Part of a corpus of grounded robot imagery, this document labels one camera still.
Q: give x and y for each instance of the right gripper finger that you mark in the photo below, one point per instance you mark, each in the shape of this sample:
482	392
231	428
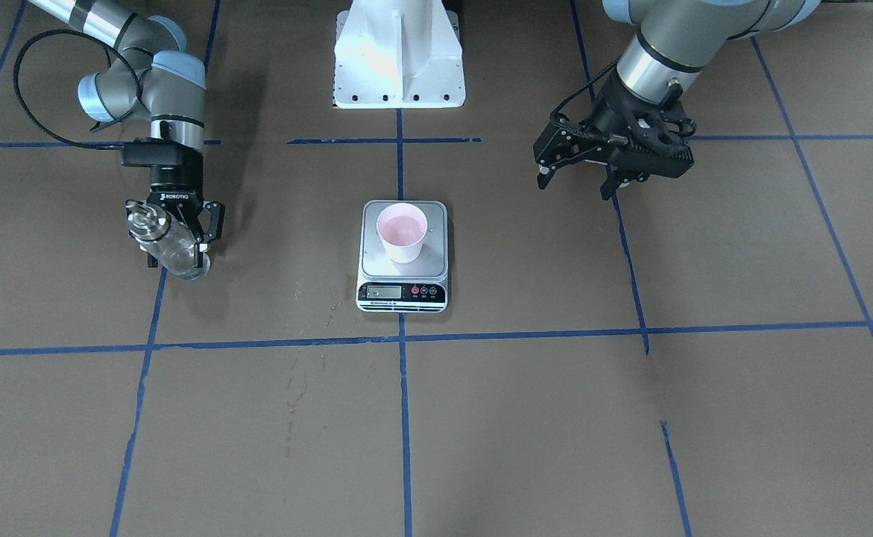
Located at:
143	222
215	226

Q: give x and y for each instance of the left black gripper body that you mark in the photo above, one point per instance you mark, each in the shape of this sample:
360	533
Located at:
606	112

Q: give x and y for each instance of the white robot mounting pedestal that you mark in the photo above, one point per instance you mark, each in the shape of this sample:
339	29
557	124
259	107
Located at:
398	55

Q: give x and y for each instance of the pink plastic cup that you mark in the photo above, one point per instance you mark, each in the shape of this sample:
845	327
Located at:
402	228

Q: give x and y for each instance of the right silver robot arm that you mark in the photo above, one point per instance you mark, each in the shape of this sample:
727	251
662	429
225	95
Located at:
152	77

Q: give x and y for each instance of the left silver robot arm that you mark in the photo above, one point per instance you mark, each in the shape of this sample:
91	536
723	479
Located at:
678	39

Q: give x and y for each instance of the glass sauce bottle metal spout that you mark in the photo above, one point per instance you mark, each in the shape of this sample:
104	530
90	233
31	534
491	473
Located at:
175	250

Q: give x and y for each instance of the silver digital kitchen scale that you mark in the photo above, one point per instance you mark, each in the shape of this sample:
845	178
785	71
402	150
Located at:
404	264

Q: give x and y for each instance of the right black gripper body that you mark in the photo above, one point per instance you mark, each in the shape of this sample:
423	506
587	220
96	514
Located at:
176	183

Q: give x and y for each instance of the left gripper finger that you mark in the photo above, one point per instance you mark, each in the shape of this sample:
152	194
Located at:
618	178
548	164

